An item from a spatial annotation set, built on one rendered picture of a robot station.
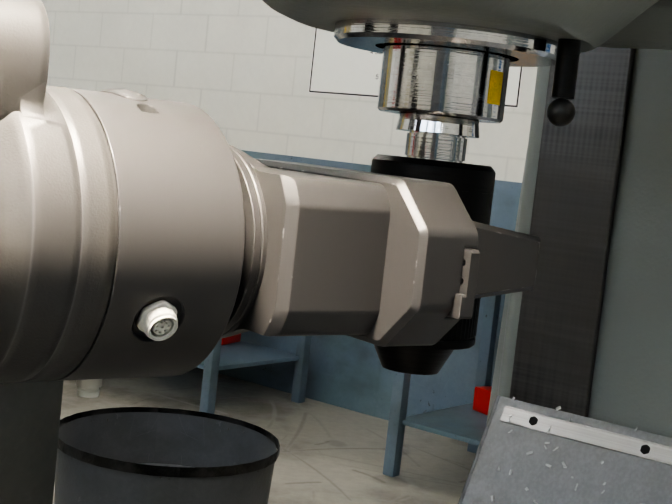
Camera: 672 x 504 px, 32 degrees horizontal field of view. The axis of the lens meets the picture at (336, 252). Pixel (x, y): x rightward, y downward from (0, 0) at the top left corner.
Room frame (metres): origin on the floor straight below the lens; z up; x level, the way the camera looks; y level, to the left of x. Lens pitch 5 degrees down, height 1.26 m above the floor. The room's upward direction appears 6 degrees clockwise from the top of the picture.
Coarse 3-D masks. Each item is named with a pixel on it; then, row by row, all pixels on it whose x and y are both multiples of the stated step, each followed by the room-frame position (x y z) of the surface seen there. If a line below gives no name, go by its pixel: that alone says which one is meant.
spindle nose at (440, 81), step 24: (384, 48) 0.44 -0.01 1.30; (408, 48) 0.42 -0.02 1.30; (432, 48) 0.42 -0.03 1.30; (456, 48) 0.42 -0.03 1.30; (384, 72) 0.43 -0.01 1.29; (408, 72) 0.42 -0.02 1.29; (432, 72) 0.42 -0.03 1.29; (456, 72) 0.42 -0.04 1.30; (480, 72) 0.42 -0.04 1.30; (504, 72) 0.43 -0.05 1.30; (384, 96) 0.43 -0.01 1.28; (408, 96) 0.42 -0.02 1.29; (432, 96) 0.42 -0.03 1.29; (456, 96) 0.42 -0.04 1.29; (480, 96) 0.42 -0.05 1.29; (504, 96) 0.43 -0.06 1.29; (480, 120) 0.43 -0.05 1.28
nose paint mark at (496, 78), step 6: (492, 72) 0.42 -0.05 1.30; (498, 72) 0.43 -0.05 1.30; (492, 78) 0.42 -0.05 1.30; (498, 78) 0.43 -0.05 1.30; (492, 84) 0.42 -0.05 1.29; (498, 84) 0.43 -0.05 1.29; (492, 90) 0.42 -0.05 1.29; (498, 90) 0.43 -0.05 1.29; (492, 96) 0.42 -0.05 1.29; (498, 96) 0.43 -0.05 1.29; (492, 102) 0.42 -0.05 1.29; (498, 102) 0.43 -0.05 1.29
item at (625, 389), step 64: (640, 64) 0.79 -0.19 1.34; (576, 128) 0.81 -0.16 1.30; (640, 128) 0.78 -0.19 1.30; (576, 192) 0.80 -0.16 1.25; (640, 192) 0.78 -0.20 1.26; (576, 256) 0.80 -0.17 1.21; (640, 256) 0.78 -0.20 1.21; (512, 320) 0.83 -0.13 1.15; (576, 320) 0.80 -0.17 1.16; (640, 320) 0.77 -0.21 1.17; (512, 384) 0.82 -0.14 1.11; (576, 384) 0.79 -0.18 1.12; (640, 384) 0.77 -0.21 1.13
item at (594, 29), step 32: (288, 0) 0.40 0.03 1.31; (320, 0) 0.39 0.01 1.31; (352, 0) 0.38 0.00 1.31; (384, 0) 0.38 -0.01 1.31; (416, 0) 0.37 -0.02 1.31; (448, 0) 0.37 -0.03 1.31; (480, 0) 0.37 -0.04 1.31; (512, 0) 0.37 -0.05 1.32; (544, 0) 0.37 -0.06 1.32; (576, 0) 0.38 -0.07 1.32; (608, 0) 0.40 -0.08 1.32; (640, 0) 0.41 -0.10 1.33; (544, 32) 0.40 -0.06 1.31; (576, 32) 0.40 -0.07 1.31; (608, 32) 0.42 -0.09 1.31
